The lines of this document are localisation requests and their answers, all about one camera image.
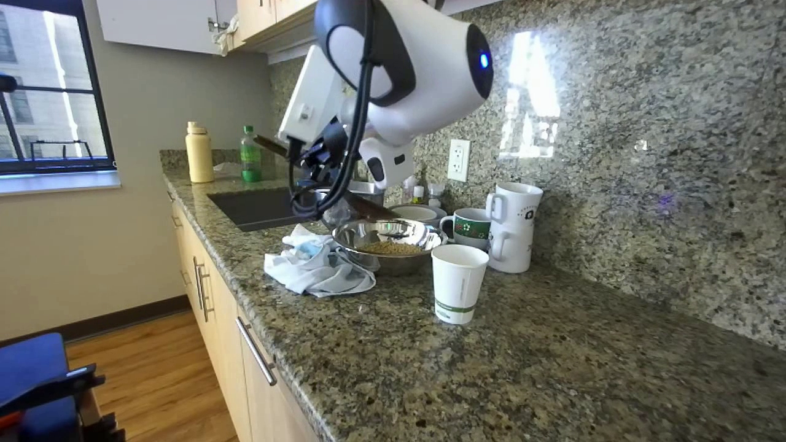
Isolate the small white bowl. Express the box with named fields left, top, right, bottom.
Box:
left=390, top=202, right=447, bottom=228

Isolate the dark framed window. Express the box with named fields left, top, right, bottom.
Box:
left=0, top=0, right=119, bottom=178

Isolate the plain white mug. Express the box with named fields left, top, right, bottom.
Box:
left=483, top=224, right=538, bottom=277

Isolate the white and blue cloth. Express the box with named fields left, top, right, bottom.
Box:
left=261, top=224, right=382, bottom=302

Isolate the yellow bottle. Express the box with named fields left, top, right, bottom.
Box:
left=181, top=117, right=219, bottom=187

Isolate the large stainless steel pot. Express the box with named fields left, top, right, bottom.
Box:
left=320, top=194, right=367, bottom=230

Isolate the light wood upper cabinet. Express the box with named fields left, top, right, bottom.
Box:
left=93, top=0, right=320, bottom=60

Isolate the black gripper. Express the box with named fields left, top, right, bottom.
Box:
left=286, top=116, right=357, bottom=224

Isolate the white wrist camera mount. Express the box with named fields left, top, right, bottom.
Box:
left=275, top=41, right=361, bottom=152

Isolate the metal cabinet bar handle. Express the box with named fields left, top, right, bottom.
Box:
left=233, top=314, right=281, bottom=388
left=190, top=256, right=208, bottom=316
left=199, top=264, right=219, bottom=324

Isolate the blue chair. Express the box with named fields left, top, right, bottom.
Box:
left=0, top=330, right=111, bottom=442

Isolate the green and white mug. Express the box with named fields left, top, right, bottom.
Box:
left=437, top=207, right=493, bottom=251

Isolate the white wall power outlet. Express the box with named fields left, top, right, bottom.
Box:
left=445, top=138, right=474, bottom=184

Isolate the brown food in bowl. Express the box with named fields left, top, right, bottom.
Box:
left=359, top=233, right=426, bottom=261

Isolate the dark wooden cooking spoon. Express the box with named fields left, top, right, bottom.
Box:
left=250, top=132, right=404, bottom=224

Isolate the white paper cup green band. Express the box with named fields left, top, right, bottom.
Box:
left=431, top=244, right=491, bottom=330

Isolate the clear soap dispenser bottle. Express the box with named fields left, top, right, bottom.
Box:
left=405, top=163, right=434, bottom=208

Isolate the stainless steel sink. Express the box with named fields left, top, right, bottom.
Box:
left=207, top=184, right=324, bottom=233

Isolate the green plastic bottle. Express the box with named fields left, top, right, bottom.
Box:
left=239, top=124, right=266, bottom=187

